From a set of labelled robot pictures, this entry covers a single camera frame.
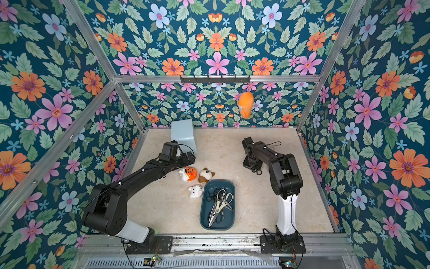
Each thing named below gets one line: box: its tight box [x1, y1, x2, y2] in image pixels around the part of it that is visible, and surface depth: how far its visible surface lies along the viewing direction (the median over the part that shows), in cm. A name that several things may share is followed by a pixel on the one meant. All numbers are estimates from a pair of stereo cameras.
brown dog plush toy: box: [198, 167, 216, 184], surface depth 95 cm
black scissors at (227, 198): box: [216, 188, 234, 211], surface depth 87 cm
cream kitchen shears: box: [208, 198, 228, 228], surface depth 84 cm
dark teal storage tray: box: [199, 179, 236, 231], surface depth 84 cm
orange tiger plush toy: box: [178, 167, 198, 182], surface depth 92 cm
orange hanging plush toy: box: [238, 91, 254, 120], surface depth 100 cm
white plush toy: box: [188, 184, 203, 199], surface depth 88 cm
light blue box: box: [170, 118, 198, 157], surface depth 98 cm
